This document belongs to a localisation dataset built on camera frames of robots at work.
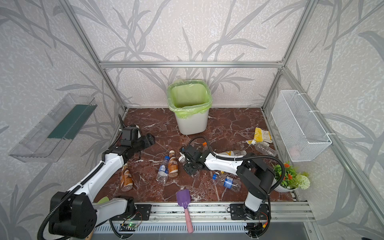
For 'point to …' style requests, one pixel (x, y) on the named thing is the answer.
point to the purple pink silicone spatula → (184, 197)
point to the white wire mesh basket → (303, 136)
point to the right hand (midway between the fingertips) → (190, 160)
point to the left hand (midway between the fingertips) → (151, 134)
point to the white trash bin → (196, 124)
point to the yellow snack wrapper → (260, 135)
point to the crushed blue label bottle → (234, 184)
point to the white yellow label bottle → (233, 153)
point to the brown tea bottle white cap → (173, 165)
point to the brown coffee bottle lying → (126, 179)
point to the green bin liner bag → (189, 98)
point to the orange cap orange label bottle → (205, 146)
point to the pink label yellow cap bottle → (227, 173)
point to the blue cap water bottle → (162, 176)
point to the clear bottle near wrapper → (264, 147)
